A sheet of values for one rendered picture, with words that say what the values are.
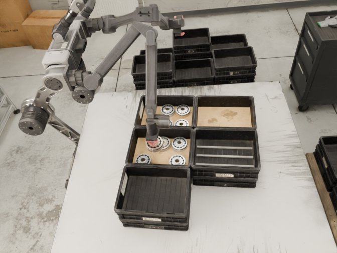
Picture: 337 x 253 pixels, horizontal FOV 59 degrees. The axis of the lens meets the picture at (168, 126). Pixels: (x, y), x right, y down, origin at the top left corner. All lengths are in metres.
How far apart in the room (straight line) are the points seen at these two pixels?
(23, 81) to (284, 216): 3.58
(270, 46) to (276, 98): 1.83
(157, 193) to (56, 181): 1.51
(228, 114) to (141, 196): 0.84
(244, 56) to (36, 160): 2.38
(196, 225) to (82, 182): 0.82
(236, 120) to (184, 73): 1.23
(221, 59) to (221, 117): 1.15
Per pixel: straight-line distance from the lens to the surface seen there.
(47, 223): 2.93
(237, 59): 3.17
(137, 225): 1.86
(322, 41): 2.83
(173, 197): 1.79
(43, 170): 3.26
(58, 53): 1.72
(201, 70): 3.21
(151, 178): 1.86
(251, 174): 1.82
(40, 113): 2.34
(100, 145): 2.27
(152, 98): 1.54
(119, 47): 1.53
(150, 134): 1.65
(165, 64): 3.16
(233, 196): 1.93
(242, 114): 2.16
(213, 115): 2.14
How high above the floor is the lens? 2.42
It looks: 49 degrees down
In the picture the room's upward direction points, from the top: 9 degrees counter-clockwise
